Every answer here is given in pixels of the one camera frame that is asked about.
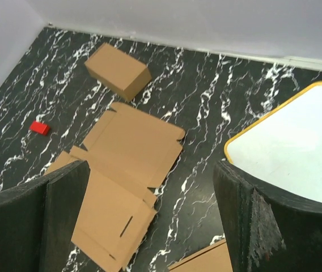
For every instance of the small red block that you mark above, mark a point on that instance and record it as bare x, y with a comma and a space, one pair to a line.
40, 128

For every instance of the yellow-framed whiteboard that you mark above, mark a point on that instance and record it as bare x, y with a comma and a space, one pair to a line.
284, 147

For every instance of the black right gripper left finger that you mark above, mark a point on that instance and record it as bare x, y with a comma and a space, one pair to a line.
37, 219

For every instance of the folded brown cardboard box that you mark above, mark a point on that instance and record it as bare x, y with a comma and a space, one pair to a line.
120, 72

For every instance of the flat cardboard stack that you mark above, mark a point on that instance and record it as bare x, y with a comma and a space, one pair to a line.
214, 258

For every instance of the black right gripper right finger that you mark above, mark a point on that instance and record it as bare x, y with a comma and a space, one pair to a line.
267, 228

